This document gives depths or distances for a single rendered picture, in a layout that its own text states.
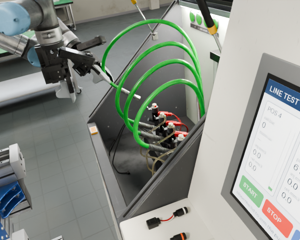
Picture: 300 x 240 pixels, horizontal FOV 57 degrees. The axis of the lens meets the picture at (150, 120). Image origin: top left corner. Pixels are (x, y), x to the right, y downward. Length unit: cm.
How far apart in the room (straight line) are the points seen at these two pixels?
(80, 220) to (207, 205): 155
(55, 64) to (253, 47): 59
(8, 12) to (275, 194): 70
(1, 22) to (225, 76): 55
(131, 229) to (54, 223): 151
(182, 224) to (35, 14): 69
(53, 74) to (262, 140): 64
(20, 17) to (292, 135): 65
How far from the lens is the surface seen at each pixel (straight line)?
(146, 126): 99
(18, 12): 78
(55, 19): 88
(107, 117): 139
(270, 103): 55
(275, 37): 56
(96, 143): 122
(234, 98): 64
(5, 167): 123
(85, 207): 230
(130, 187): 115
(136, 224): 83
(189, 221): 83
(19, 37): 106
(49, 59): 92
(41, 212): 241
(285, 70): 53
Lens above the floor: 163
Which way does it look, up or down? 31 degrees down
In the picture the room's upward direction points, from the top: 7 degrees counter-clockwise
